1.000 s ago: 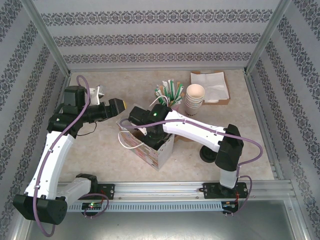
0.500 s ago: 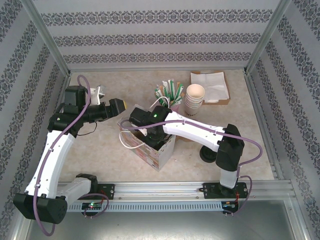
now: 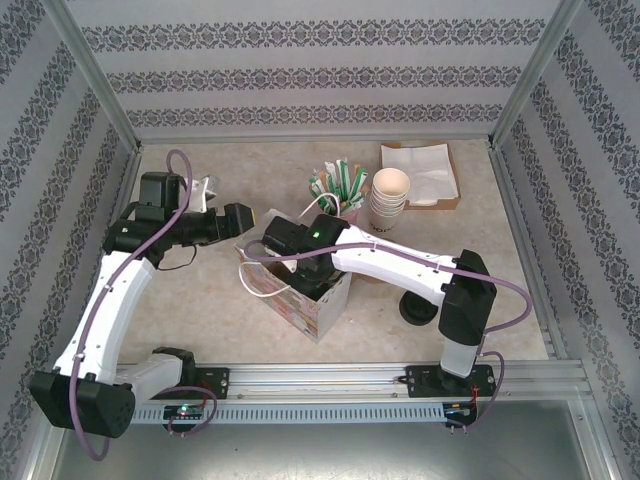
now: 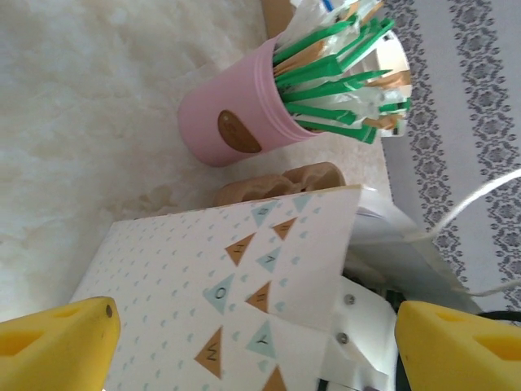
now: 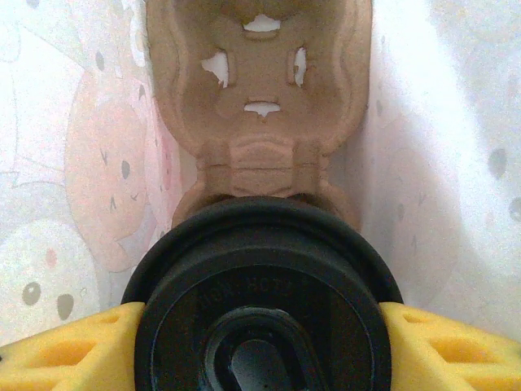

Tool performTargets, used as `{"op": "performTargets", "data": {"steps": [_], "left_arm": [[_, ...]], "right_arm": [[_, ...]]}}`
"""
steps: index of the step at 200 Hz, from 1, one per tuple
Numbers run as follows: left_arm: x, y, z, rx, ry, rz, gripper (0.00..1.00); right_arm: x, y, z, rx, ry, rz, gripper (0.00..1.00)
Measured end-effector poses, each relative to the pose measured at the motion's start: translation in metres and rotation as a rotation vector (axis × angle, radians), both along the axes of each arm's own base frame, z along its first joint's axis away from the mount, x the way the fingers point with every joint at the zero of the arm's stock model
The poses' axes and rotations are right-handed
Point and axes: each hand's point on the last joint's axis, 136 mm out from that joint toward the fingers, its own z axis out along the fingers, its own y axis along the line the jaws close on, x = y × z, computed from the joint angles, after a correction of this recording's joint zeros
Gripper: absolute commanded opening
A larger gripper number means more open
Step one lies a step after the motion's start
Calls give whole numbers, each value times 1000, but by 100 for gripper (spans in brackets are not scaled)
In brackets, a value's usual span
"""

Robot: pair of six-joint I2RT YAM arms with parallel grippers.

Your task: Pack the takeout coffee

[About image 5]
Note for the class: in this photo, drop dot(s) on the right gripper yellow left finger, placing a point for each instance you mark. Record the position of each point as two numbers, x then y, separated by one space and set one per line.
61 358

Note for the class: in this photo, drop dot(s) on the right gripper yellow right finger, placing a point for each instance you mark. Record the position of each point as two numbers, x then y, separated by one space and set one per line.
456 358

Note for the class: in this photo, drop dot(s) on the black plastic cup lid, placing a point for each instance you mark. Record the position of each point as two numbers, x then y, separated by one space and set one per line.
260 293

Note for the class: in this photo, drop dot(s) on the brown pulp cup carrier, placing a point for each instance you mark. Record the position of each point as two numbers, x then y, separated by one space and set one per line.
260 134

